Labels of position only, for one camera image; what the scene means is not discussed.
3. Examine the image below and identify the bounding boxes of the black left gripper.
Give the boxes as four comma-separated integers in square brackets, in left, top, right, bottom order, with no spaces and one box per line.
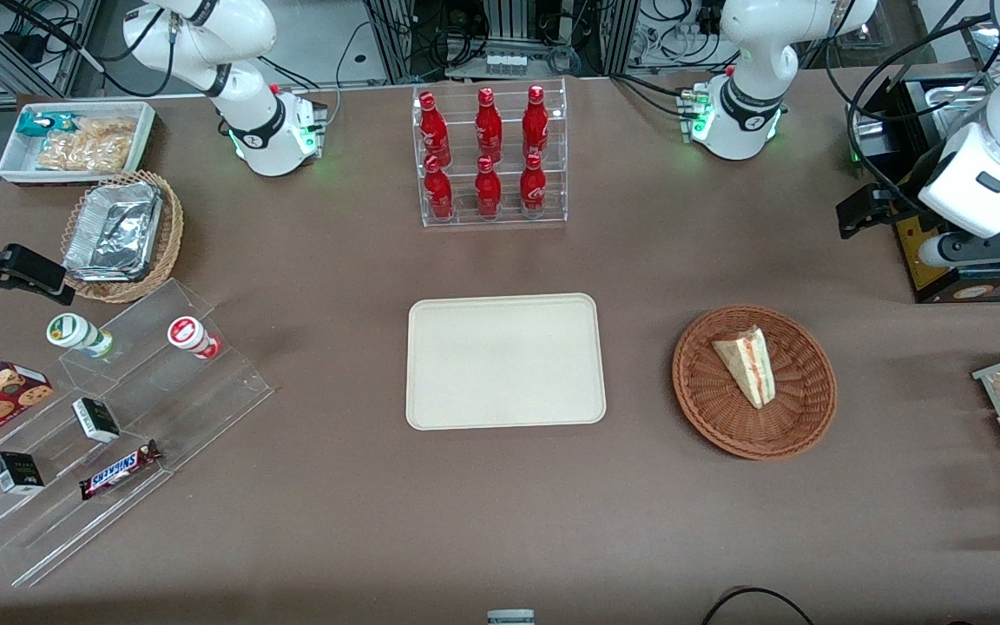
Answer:
[837,183,931,240]

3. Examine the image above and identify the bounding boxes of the triangular sandwich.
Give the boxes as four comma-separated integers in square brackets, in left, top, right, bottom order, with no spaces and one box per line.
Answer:
[712,326,777,410]

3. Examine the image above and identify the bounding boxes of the oval wicker basket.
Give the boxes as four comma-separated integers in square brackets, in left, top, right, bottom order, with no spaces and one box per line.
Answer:
[60,170,185,304]

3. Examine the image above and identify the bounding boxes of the round brown wicker basket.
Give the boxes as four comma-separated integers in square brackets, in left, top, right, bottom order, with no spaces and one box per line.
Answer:
[672,305,838,460]

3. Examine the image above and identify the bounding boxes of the beige plastic tray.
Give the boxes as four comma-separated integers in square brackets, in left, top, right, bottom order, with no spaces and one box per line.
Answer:
[405,293,607,431]

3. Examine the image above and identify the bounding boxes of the green lid cup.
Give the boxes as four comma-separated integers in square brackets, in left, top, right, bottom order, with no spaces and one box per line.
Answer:
[46,312,115,359]

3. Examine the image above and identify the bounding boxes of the aluminium foil container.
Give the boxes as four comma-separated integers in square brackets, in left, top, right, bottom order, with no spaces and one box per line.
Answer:
[62,181,163,282]

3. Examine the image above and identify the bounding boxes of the black hot food display case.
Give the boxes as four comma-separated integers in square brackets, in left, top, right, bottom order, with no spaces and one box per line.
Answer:
[847,74,1000,305]

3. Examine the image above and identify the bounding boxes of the white rectangular snack bin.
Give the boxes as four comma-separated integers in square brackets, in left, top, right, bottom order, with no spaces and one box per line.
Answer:
[0,101,157,187]

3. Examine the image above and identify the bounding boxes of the clear bag of crackers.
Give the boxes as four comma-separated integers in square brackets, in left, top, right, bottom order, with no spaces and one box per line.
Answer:
[35,116,138,173]

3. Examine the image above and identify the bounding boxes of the small black box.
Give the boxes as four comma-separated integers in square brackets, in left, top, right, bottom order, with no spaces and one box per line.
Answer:
[0,451,46,497]
[71,397,122,444]

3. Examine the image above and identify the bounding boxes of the steel food pan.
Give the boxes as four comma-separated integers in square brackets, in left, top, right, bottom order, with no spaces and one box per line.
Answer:
[908,80,1000,131]

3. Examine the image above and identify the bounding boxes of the teal snack packet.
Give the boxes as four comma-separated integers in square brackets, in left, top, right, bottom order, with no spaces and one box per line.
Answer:
[16,110,77,139]

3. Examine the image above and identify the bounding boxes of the red lid cup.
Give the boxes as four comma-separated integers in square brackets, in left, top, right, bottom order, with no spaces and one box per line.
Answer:
[167,316,222,361]

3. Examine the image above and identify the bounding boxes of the clear acrylic stepped display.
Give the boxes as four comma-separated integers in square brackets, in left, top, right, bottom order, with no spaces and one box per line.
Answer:
[0,278,276,588]

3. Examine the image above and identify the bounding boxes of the snickers chocolate bar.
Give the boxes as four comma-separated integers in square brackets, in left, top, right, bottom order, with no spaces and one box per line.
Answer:
[78,439,163,501]

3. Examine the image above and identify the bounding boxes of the red drink bottle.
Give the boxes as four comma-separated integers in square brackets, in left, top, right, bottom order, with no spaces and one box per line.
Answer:
[474,156,503,219]
[519,154,548,216]
[418,91,452,166]
[522,85,549,161]
[475,88,504,162]
[423,155,455,220]

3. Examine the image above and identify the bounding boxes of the clear acrylic bottle rack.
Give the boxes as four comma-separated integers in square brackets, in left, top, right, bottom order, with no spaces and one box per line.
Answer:
[412,77,569,228]

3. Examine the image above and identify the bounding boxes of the black cable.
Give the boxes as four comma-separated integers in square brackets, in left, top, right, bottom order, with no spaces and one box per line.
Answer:
[700,587,816,625]

